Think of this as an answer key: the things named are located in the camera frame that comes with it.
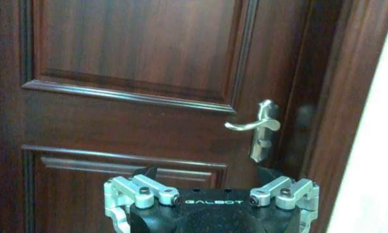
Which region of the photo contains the dark brown wooden door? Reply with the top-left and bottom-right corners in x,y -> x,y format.
0,0 -> 311,233

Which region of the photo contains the silver door lever handle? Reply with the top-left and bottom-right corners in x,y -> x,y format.
224,99 -> 282,164

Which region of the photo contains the dark brown door frame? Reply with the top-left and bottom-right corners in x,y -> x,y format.
275,0 -> 388,233

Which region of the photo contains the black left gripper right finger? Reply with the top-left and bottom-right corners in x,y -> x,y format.
250,166 -> 322,233

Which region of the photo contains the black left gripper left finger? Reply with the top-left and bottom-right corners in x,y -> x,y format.
104,166 -> 182,233

